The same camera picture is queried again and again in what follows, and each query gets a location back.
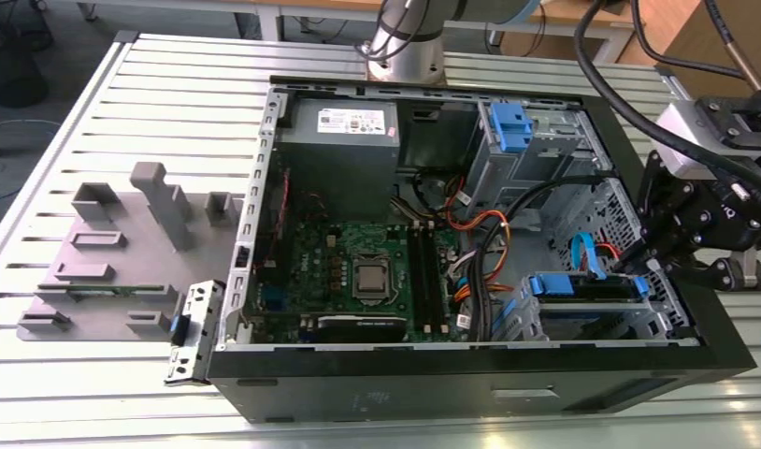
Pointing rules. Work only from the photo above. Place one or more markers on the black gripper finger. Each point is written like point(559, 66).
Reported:
point(723, 276)
point(663, 201)

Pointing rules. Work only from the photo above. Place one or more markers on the hard disk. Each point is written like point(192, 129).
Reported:
point(549, 286)

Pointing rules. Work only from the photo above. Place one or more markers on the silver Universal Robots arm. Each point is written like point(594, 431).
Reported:
point(412, 56)

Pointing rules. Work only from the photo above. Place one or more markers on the metal disk bay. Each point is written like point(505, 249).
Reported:
point(591, 305)

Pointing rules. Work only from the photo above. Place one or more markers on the grey optical drive cage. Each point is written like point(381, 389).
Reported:
point(530, 163)

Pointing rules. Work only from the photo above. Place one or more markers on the blue drive cage latch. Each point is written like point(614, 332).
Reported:
point(508, 126)

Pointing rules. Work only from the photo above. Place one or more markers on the brown wooden cabinet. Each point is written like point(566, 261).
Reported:
point(689, 28)

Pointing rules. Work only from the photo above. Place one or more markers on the black RAM slot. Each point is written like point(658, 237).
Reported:
point(436, 280)
point(421, 276)

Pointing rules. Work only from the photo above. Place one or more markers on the wooden top desk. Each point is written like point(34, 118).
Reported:
point(554, 28)

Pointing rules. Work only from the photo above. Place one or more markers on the CPU socket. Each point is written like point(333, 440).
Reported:
point(370, 256)

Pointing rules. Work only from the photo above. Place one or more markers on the silver CPU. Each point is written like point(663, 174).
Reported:
point(369, 277)

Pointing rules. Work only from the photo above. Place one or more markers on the grey power supply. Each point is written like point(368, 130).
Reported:
point(337, 173)

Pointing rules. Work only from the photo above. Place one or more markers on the black PC case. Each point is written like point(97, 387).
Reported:
point(417, 383)

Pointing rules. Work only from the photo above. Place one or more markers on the black graphics card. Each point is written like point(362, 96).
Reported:
point(356, 327)

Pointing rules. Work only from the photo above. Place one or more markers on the green motherboard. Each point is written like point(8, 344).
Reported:
point(317, 262)

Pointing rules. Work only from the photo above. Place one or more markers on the grey parts rack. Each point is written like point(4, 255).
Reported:
point(130, 262)

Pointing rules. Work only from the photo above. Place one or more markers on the green RAM stick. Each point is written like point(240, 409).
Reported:
point(100, 292)

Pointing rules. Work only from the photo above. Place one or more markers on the black office chair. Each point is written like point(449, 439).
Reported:
point(18, 79)

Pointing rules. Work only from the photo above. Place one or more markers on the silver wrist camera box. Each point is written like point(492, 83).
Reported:
point(677, 119)

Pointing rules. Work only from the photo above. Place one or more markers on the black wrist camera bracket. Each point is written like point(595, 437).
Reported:
point(729, 112)

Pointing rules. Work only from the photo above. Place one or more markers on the white frame desk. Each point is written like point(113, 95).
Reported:
point(266, 28)

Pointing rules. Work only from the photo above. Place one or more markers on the silver expansion slot bracket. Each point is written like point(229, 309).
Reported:
point(200, 327)

